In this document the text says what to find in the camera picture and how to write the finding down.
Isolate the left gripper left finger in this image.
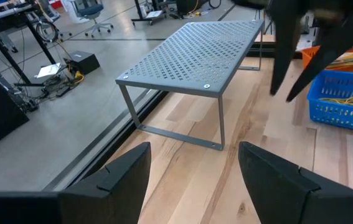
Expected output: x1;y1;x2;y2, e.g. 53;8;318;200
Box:
0;142;152;224

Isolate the red plastic basket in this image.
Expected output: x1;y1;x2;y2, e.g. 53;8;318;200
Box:
301;45;353;75

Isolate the black leg desk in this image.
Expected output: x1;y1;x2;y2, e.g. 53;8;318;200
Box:
0;2;58;87

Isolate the yellow floor cable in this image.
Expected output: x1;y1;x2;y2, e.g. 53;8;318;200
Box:
68;70;85;85

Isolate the black floor box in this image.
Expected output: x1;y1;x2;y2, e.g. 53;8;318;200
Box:
69;51;101;75

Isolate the blue plastic basket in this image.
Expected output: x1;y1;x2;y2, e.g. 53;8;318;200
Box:
306;70;353;135

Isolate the white floor paper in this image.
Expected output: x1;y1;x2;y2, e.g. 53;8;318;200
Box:
34;62;62;79

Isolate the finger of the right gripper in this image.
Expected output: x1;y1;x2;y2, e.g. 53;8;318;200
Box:
269;0;304;96
286;12;353;103

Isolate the black rolling stand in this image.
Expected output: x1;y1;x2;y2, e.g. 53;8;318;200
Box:
131;0;180;26

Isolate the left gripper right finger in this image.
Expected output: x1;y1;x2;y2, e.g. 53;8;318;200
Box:
238;141;353;224

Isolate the blue seat office chair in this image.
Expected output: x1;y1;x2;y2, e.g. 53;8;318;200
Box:
70;0;115;39

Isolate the yellow green crayon box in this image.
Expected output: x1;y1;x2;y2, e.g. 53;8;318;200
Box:
327;52;353;70

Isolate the grey perforated metal stand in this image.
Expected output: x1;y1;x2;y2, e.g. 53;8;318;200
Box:
115;20;266;152

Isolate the black cable coil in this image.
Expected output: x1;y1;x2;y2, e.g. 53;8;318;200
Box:
35;20;59;44

